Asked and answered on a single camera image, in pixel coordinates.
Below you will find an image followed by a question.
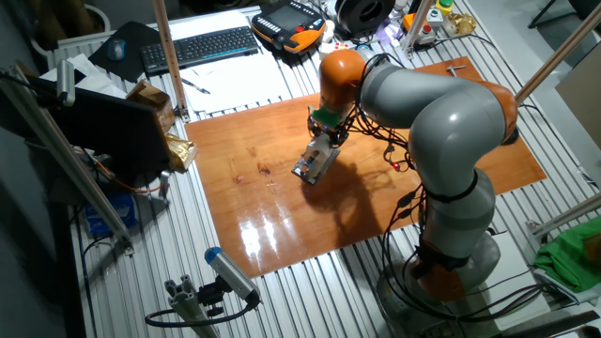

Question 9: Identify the long aluminium frame rail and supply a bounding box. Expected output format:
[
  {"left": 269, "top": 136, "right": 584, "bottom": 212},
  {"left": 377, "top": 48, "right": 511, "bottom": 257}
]
[{"left": 0, "top": 63, "right": 135, "bottom": 254}]

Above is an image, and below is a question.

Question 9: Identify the white paper stack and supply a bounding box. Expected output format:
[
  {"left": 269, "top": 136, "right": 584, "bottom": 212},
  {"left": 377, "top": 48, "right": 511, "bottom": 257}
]
[{"left": 166, "top": 8, "right": 264, "bottom": 42}]

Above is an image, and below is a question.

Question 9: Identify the aluminium profile bar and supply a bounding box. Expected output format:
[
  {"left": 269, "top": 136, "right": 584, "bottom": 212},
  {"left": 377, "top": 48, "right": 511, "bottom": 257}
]
[{"left": 525, "top": 192, "right": 601, "bottom": 240}]

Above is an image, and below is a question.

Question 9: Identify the black keyboard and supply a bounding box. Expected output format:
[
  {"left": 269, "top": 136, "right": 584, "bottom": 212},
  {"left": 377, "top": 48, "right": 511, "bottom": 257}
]
[{"left": 139, "top": 25, "right": 260, "bottom": 75}]

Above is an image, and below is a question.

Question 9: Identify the beige panel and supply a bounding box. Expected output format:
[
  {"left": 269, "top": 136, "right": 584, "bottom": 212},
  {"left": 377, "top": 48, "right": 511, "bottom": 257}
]
[{"left": 555, "top": 44, "right": 601, "bottom": 151}]

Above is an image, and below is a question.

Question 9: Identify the black and orange teach pendant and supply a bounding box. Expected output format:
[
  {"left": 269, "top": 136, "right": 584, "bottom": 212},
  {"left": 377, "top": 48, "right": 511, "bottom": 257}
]
[{"left": 250, "top": 0, "right": 327, "bottom": 55}]

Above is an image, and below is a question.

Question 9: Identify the green cloth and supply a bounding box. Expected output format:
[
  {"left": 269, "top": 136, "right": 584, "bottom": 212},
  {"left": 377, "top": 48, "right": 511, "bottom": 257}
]
[{"left": 533, "top": 215, "right": 601, "bottom": 295}]

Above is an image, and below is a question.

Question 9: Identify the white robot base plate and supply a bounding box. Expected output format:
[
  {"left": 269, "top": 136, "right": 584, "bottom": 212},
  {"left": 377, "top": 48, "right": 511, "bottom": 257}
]
[{"left": 469, "top": 232, "right": 551, "bottom": 332}]

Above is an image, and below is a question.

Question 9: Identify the white curved chair frame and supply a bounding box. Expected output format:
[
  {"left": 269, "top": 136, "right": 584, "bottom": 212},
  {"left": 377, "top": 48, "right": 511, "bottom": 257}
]
[{"left": 30, "top": 3, "right": 113, "bottom": 57}]

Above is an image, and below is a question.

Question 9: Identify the brown wooden board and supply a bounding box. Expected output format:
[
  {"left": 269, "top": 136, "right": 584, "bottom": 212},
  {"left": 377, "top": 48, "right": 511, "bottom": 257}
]
[{"left": 184, "top": 55, "right": 548, "bottom": 279}]

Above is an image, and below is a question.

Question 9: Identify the gold foil bag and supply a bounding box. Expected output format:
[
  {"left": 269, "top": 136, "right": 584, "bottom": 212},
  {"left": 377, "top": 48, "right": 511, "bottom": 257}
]
[{"left": 164, "top": 132, "right": 198, "bottom": 173}]

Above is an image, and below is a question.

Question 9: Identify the metal frame post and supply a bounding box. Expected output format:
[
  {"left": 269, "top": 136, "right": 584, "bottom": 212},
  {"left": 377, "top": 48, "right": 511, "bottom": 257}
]
[
  {"left": 514, "top": 2, "right": 601, "bottom": 105},
  {"left": 400, "top": 0, "right": 436, "bottom": 55},
  {"left": 150, "top": 0, "right": 192, "bottom": 123}
]

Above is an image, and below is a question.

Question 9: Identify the crumpled gold foil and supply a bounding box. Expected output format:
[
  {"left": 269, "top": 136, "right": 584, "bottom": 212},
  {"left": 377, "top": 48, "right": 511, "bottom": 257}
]
[{"left": 445, "top": 12, "right": 479, "bottom": 37}]

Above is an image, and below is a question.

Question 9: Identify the white paper sheet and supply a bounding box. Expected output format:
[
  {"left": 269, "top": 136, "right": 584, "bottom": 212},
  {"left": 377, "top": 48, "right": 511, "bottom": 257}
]
[{"left": 177, "top": 49, "right": 301, "bottom": 116}]

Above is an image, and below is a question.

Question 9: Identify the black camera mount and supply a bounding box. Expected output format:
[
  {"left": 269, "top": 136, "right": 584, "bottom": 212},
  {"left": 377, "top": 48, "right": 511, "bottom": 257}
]
[{"left": 196, "top": 275, "right": 231, "bottom": 318}]

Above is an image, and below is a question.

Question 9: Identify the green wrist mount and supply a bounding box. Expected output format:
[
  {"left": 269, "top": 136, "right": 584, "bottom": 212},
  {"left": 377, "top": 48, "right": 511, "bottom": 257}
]
[{"left": 310, "top": 106, "right": 343, "bottom": 131}]

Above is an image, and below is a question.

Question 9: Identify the black camera cable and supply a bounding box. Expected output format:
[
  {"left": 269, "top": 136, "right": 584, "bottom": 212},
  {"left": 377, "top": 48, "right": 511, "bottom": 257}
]
[{"left": 144, "top": 293, "right": 262, "bottom": 329}]

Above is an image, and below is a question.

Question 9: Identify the black flat monitor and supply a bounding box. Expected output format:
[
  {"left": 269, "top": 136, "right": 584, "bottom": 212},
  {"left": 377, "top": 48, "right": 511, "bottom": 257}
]
[{"left": 27, "top": 77, "right": 173, "bottom": 177}]

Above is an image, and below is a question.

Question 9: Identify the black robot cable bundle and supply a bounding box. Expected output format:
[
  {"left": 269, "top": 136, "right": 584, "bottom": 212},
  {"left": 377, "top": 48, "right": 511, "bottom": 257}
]
[{"left": 309, "top": 32, "right": 548, "bottom": 325}]

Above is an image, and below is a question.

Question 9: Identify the silver camera with blue cap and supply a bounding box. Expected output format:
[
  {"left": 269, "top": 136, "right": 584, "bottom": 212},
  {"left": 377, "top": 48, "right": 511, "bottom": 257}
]
[{"left": 204, "top": 246, "right": 262, "bottom": 306}]

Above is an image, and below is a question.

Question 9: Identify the blue box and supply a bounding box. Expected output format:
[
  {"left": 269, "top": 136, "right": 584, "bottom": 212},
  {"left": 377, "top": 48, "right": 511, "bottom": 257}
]
[{"left": 84, "top": 192, "right": 140, "bottom": 238}]

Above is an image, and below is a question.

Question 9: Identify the grey box red button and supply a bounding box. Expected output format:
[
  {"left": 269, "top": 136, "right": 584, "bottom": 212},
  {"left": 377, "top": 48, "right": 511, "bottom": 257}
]
[{"left": 415, "top": 23, "right": 438, "bottom": 47}]

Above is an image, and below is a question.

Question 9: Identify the crumpled white paper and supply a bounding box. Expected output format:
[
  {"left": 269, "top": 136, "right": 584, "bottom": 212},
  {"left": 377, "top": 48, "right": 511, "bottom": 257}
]
[{"left": 39, "top": 53, "right": 129, "bottom": 100}]

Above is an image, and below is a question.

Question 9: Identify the black filament spool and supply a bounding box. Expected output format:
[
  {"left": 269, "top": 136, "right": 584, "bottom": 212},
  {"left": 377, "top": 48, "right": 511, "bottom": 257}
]
[{"left": 335, "top": 0, "right": 397, "bottom": 35}]

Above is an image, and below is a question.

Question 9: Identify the silver depth camera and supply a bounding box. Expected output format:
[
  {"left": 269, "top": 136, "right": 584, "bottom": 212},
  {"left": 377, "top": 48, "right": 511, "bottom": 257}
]
[{"left": 55, "top": 59, "right": 76, "bottom": 108}]

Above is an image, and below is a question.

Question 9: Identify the clear purple plastic bag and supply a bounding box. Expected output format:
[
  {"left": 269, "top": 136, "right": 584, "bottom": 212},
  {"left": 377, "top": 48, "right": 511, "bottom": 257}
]
[{"left": 375, "top": 19, "right": 405, "bottom": 47}]

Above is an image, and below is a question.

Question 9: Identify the short aluminium profile piece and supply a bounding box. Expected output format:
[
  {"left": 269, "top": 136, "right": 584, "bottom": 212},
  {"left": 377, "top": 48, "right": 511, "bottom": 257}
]
[{"left": 163, "top": 275, "right": 222, "bottom": 338}]

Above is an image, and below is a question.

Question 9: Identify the black chair base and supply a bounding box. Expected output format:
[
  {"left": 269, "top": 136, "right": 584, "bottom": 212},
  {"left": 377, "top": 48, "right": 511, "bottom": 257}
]
[{"left": 528, "top": 0, "right": 601, "bottom": 30}]

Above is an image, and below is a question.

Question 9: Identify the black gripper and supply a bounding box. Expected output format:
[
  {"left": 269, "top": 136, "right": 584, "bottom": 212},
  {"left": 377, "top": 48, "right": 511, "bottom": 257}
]
[{"left": 307, "top": 116, "right": 351, "bottom": 151}]

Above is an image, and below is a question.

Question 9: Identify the white toilet paper roll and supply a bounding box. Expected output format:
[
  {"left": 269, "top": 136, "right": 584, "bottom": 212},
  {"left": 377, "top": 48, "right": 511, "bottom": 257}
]
[{"left": 302, "top": 134, "right": 340, "bottom": 179}]

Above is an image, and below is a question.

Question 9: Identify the black mouse pad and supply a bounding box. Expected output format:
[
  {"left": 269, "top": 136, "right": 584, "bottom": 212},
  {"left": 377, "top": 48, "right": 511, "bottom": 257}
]
[{"left": 87, "top": 21, "right": 163, "bottom": 85}]

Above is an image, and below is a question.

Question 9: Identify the brown cardboard box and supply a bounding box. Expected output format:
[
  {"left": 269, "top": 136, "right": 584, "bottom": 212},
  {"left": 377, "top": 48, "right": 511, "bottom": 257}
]
[{"left": 125, "top": 79, "right": 177, "bottom": 134}]

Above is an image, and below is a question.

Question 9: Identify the orange cable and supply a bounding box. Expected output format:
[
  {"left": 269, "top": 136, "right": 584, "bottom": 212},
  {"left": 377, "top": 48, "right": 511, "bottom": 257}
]
[{"left": 77, "top": 147, "right": 163, "bottom": 194}]

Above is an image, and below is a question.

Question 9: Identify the dark pen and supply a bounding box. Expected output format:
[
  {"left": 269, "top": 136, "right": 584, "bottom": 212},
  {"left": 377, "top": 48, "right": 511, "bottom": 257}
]
[{"left": 180, "top": 77, "right": 211, "bottom": 95}]

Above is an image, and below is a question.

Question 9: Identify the grey metal bar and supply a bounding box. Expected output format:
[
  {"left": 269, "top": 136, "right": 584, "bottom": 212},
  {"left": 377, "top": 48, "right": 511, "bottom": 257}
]
[{"left": 492, "top": 309, "right": 601, "bottom": 338}]

